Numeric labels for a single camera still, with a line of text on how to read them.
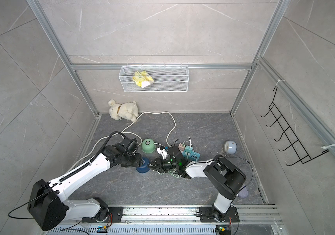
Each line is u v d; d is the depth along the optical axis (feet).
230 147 3.00
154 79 2.84
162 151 2.68
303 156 1.92
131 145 2.09
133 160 2.34
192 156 3.04
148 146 2.89
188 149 2.95
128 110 3.59
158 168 2.41
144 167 2.62
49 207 1.28
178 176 2.24
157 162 2.44
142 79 2.77
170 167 2.42
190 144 3.08
